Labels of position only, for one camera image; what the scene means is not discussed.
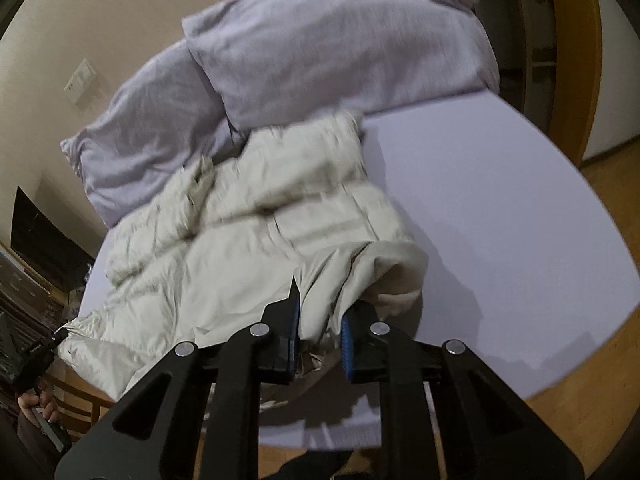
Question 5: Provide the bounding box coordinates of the white wall switch plate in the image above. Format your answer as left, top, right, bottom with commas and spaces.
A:
64, 58, 97, 106

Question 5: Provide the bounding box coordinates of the large lavender pillow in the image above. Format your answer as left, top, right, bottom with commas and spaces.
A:
181, 0, 501, 133

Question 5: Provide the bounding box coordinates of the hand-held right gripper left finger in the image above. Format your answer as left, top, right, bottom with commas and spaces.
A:
54, 276, 302, 480

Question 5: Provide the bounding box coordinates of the wooden chair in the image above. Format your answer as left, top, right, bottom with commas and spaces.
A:
44, 367, 117, 443

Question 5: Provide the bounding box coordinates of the wooden door frame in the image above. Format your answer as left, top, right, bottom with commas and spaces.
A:
510, 0, 606, 168

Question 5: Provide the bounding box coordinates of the black screen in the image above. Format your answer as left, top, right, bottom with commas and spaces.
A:
10, 186, 96, 292

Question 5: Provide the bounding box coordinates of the bed with lavender sheet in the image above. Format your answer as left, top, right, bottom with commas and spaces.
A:
80, 87, 640, 453

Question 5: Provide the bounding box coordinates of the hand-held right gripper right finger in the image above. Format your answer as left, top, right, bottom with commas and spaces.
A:
340, 300, 586, 480

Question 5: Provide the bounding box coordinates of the cream puffer jacket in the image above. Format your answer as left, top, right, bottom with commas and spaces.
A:
57, 110, 430, 411

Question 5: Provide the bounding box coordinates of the small lavender pillow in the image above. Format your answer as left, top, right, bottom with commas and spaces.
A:
60, 42, 247, 228

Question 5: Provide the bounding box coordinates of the person's left hand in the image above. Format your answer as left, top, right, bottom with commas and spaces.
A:
17, 379, 62, 425

